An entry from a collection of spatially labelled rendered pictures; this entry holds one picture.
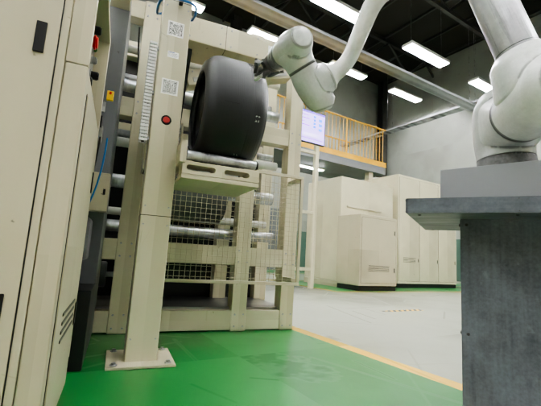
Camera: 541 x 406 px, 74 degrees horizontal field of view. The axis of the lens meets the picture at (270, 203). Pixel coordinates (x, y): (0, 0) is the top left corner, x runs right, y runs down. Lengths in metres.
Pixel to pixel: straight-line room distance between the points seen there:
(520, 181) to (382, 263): 5.47
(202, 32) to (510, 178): 1.75
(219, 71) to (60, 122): 0.90
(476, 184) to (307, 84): 0.60
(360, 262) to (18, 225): 5.54
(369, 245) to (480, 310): 5.18
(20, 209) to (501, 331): 1.18
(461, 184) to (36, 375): 1.11
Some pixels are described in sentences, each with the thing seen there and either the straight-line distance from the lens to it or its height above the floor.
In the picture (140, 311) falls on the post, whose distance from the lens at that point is 1.68.
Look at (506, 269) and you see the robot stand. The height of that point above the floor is 0.48.
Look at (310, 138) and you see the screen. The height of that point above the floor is 2.40.
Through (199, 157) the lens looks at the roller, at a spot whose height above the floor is 0.89.
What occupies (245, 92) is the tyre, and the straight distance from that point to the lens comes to 1.69.
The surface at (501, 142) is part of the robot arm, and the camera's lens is 1.22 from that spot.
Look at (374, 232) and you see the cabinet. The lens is 6.36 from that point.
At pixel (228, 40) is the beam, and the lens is 2.32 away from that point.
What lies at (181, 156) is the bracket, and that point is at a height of 0.87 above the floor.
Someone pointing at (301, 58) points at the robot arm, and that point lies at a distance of 1.28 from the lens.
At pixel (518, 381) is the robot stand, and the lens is 1.16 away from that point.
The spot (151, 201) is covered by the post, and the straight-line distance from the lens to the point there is 1.67.
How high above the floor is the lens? 0.48
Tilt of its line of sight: 8 degrees up
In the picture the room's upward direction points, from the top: 4 degrees clockwise
